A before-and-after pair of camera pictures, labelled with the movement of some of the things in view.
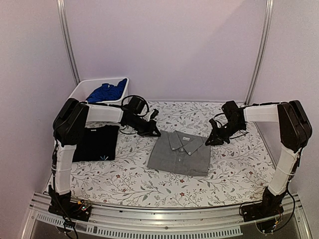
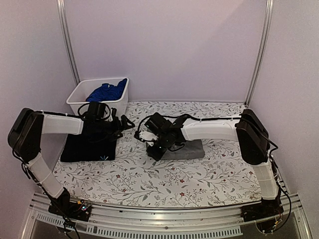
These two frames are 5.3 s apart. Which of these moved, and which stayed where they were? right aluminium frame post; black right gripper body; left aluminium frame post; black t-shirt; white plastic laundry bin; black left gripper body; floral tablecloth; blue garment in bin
Moved: black right gripper body; black left gripper body
Stayed: black t-shirt; white plastic laundry bin; left aluminium frame post; floral tablecloth; blue garment in bin; right aluminium frame post
